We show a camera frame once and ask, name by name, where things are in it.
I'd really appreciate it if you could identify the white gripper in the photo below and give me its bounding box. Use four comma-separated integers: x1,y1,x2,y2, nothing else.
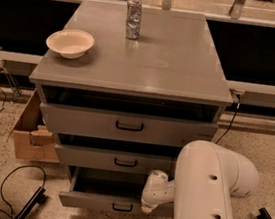
141,169,175,214

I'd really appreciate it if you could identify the grey bottom drawer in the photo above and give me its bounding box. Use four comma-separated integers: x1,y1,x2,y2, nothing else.
56,163,179,219

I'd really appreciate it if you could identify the grey drawer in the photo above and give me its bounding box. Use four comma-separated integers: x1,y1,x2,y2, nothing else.
40,103,218,147
55,144,176,175
56,163,179,219

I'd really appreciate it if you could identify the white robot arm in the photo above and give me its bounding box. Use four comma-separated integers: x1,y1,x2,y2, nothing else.
141,140,259,219

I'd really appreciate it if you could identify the grey middle drawer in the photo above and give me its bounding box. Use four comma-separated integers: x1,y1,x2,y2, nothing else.
55,144,176,175

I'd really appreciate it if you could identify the grey top drawer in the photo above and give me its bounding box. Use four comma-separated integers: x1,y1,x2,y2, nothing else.
40,103,218,147

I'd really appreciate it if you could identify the grey drawer cabinet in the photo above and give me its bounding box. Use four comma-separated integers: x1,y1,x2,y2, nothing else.
17,0,244,194

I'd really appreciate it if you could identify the black stand leg left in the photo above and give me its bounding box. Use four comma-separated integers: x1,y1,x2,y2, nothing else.
14,186,47,219

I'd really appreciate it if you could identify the cardboard box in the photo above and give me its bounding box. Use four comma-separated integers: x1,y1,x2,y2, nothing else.
11,90,58,163

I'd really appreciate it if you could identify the white bowl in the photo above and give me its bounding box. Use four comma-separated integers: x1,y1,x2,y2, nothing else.
46,29,95,60

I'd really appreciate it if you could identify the black cable left floor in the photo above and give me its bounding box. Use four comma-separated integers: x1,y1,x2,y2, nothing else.
0,161,49,219

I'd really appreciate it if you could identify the black power cable right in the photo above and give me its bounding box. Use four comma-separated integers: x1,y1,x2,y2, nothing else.
214,93,242,149

